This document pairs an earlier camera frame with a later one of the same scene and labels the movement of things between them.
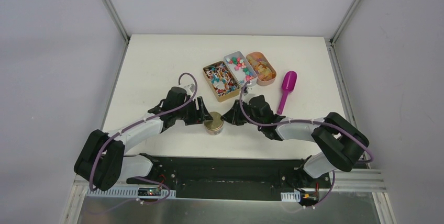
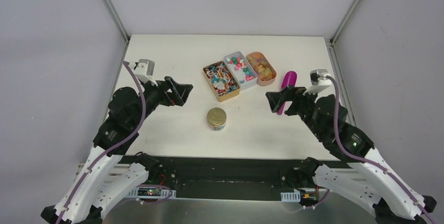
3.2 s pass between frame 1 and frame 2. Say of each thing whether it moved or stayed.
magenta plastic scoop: stayed
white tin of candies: stayed
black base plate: stayed
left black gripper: moved
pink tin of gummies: stayed
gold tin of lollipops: stayed
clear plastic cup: moved
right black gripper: moved
